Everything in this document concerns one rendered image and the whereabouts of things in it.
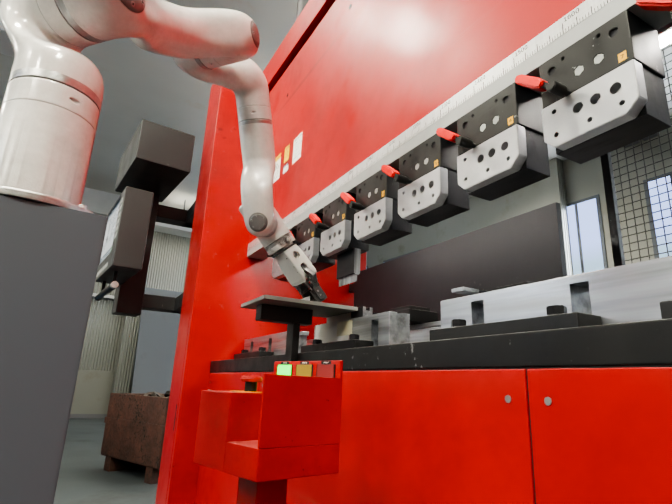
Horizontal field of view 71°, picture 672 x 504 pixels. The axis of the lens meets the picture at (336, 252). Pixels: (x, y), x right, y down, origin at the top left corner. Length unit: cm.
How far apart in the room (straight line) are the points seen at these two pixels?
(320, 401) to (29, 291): 44
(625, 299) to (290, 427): 51
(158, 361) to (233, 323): 837
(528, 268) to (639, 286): 82
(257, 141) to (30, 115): 63
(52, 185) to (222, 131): 165
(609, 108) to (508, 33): 30
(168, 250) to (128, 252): 908
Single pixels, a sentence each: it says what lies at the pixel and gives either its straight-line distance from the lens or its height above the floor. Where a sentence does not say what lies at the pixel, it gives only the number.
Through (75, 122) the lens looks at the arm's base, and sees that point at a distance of 78.
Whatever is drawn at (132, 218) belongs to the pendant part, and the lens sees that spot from 222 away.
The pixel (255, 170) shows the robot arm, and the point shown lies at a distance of 123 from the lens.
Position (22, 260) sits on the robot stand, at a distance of 67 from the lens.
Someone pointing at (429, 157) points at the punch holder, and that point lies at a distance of 107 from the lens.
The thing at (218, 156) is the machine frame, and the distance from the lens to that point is 227.
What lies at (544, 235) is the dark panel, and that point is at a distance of 151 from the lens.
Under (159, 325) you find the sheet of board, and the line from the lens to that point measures 1060.
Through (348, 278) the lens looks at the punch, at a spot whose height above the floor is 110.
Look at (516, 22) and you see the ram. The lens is 103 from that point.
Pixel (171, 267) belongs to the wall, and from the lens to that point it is 1119.
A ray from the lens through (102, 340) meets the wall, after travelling 1075.
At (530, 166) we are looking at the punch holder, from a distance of 90.
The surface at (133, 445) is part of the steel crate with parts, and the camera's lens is 456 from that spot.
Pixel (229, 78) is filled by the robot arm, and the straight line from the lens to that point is 128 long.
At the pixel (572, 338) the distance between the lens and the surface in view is 62.
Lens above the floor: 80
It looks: 16 degrees up
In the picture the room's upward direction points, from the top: 3 degrees clockwise
